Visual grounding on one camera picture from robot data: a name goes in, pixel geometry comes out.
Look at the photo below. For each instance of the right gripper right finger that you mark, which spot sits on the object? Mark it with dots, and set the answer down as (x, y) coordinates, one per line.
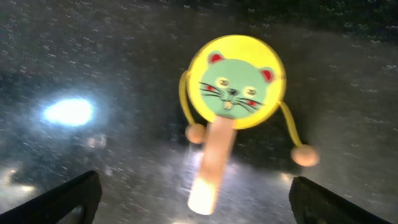
(317, 205)

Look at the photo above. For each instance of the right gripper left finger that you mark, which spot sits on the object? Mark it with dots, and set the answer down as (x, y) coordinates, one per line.
(62, 194)

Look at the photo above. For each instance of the yellow rattle drum toy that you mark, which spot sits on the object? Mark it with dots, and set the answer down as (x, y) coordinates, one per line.
(236, 81)

